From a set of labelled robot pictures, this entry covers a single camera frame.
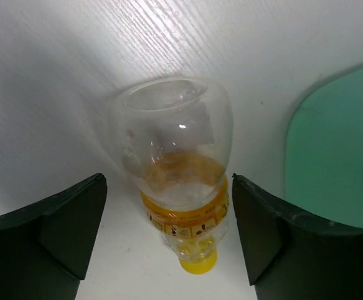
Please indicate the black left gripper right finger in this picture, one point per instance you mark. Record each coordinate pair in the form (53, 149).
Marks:
(291, 253)

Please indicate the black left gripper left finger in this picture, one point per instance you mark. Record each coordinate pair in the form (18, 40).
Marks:
(46, 247)

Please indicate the clear bottle yellow cap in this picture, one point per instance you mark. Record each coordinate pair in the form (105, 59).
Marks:
(172, 137)

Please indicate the green plastic bin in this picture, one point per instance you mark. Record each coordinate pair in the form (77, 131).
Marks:
(324, 152)

